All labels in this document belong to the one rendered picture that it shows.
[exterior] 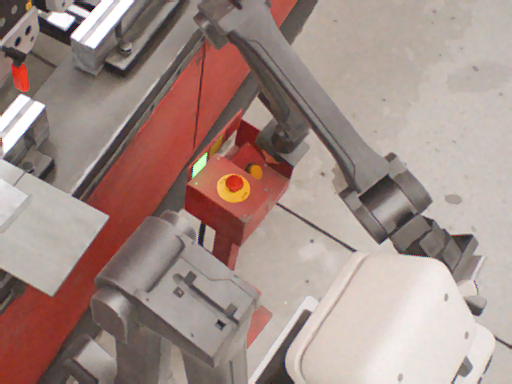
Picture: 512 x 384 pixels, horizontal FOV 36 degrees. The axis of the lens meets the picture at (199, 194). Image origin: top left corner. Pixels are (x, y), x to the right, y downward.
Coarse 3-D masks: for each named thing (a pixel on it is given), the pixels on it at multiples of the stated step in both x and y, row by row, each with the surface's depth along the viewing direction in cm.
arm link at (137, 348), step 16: (176, 224) 72; (112, 288) 68; (176, 288) 75; (96, 304) 69; (112, 304) 67; (128, 304) 68; (96, 320) 73; (112, 320) 70; (128, 320) 68; (128, 336) 71; (144, 336) 78; (160, 336) 80; (128, 352) 85; (144, 352) 82; (160, 352) 84; (128, 368) 90; (144, 368) 86; (160, 368) 89
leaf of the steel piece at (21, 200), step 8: (0, 184) 144; (8, 184) 144; (0, 192) 143; (8, 192) 143; (16, 192) 143; (0, 200) 142; (8, 200) 142; (16, 200) 142; (24, 200) 140; (0, 208) 141; (8, 208) 141; (16, 208) 141; (24, 208) 142; (0, 216) 140; (8, 216) 140; (16, 216) 140; (0, 224) 140; (8, 224) 139; (0, 232) 139
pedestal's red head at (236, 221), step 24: (240, 120) 179; (240, 144) 186; (192, 168) 169; (216, 168) 175; (240, 168) 181; (264, 168) 184; (288, 168) 181; (192, 192) 174; (216, 192) 172; (264, 192) 173; (216, 216) 175; (240, 216) 169; (264, 216) 182; (240, 240) 176
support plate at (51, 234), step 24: (0, 168) 146; (24, 192) 143; (48, 192) 144; (24, 216) 141; (48, 216) 141; (72, 216) 142; (96, 216) 142; (0, 240) 138; (24, 240) 139; (48, 240) 139; (72, 240) 139; (0, 264) 136; (24, 264) 136; (48, 264) 136; (72, 264) 137; (48, 288) 134
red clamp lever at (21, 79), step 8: (8, 48) 128; (8, 56) 129; (16, 56) 128; (24, 56) 128; (16, 64) 130; (24, 64) 131; (16, 72) 131; (24, 72) 132; (16, 80) 133; (24, 80) 133; (24, 88) 135
